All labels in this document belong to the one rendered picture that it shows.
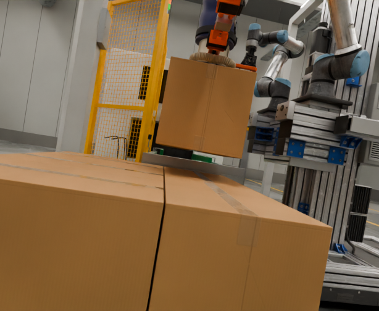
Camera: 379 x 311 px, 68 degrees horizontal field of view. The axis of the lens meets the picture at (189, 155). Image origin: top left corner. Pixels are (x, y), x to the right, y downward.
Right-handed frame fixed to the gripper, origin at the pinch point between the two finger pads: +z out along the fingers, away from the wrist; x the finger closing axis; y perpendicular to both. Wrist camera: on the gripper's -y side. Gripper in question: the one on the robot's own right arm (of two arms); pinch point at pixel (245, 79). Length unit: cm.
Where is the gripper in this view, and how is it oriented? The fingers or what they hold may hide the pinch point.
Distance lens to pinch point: 199.3
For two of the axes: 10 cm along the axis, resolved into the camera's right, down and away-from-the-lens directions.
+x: 9.9, 1.6, 0.3
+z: -1.6, 9.9, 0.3
